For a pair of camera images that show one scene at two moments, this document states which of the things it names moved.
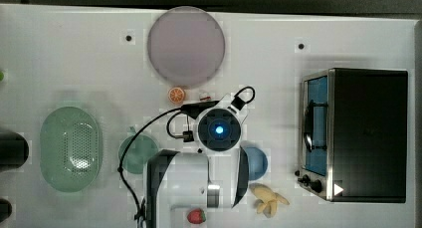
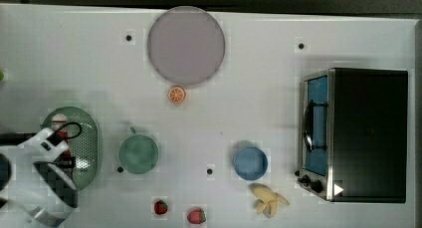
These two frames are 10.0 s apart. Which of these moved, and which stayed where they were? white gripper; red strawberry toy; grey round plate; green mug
Moved: white gripper
Stayed: grey round plate; green mug; red strawberry toy
